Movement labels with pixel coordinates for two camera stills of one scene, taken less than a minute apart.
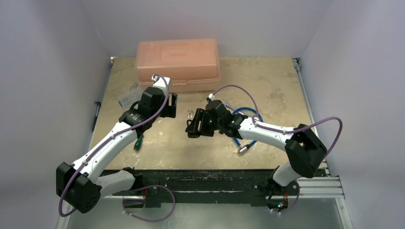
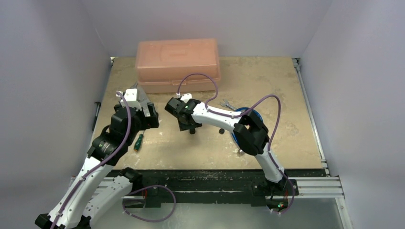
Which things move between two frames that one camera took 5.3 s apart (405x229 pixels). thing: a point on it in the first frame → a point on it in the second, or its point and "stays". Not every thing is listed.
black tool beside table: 97,113 stays
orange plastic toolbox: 191,65 stays
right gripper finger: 205,128 → 194,124
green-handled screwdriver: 138,142 stays
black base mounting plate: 209,188 stays
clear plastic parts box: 126,101 → 135,85
